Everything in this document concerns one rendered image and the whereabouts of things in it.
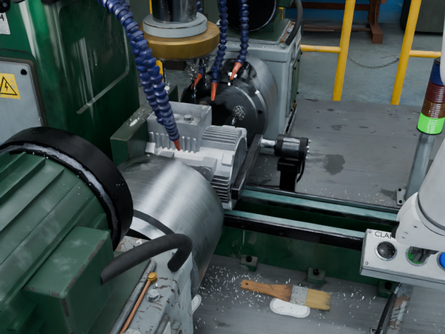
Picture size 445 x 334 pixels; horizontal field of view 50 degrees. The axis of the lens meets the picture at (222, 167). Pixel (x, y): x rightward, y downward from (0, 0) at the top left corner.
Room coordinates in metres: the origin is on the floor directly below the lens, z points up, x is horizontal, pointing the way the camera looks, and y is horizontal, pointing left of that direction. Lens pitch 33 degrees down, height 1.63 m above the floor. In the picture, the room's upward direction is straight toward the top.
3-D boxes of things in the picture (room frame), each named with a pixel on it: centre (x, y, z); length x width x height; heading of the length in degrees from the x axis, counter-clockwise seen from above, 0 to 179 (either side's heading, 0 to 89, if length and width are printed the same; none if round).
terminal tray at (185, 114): (0.98, 0.10, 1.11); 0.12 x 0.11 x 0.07; 74
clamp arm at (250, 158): (0.96, -0.06, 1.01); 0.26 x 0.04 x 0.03; 164
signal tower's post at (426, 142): (1.11, -0.54, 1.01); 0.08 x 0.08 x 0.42; 74
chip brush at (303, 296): (0.75, -0.14, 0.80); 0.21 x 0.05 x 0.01; 75
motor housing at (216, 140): (0.96, 0.06, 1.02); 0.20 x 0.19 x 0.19; 74
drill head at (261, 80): (1.28, -0.03, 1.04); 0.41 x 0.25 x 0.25; 164
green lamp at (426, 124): (1.11, -0.54, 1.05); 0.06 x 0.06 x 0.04
